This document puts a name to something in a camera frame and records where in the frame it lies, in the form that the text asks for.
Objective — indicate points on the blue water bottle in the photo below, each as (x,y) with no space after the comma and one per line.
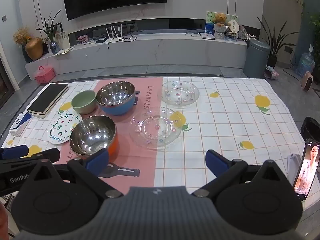
(305,65)

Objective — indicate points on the black book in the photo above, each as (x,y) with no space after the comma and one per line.
(47,97)

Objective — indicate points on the decorative patterned plate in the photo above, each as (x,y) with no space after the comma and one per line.
(242,33)

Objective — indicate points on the potted plant in blue vase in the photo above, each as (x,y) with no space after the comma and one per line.
(54,46)

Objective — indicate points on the dried flower bunch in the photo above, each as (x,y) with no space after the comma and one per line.
(22,36)

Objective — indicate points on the white marble television cabinet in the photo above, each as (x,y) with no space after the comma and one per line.
(150,52)

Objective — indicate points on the green ceramic bowl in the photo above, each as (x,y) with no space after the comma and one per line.
(83,102)

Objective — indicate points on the black chair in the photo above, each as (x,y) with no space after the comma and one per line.
(310,128)

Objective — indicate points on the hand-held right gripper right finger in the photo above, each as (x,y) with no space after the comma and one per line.
(214,161)

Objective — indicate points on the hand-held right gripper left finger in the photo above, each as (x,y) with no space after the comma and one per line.
(98,160)

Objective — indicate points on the stack of papers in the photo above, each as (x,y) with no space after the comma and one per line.
(62,52)

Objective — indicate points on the blue and white box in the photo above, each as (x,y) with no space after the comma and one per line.
(20,124)

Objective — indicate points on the white router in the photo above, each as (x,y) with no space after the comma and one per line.
(117,35)

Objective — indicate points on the blue steel bowl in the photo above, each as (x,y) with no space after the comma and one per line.
(116,97)

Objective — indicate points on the lemon print checkered tablecloth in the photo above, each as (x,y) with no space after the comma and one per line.
(225,130)

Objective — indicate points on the golden vase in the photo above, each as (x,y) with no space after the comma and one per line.
(34,48)

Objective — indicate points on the pink storage box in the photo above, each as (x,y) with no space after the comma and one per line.
(44,76)

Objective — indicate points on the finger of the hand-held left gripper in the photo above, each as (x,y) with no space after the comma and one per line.
(15,152)
(46,155)

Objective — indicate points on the smartphone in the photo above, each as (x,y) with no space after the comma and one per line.
(307,165)

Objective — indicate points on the grey trash can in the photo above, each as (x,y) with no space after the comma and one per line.
(256,58)

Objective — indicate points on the clear glass plate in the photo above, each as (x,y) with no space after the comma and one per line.
(155,128)
(180,93)

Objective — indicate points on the painted white plate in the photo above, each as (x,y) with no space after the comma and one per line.
(61,127)

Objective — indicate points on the white round fan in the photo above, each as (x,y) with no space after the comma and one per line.
(233,27)

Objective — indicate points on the floral fabric bag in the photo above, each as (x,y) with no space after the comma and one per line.
(272,73)

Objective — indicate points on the white phone stand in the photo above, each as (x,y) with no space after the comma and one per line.
(291,167)

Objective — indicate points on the brown teddy bear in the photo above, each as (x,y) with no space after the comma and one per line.
(221,19)

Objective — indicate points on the teddy bear clutter pile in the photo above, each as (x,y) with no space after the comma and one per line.
(210,20)

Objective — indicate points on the small pink heater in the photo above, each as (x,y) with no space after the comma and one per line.
(307,81)

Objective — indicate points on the tall leafy potted plant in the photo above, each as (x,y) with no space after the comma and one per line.
(273,50)

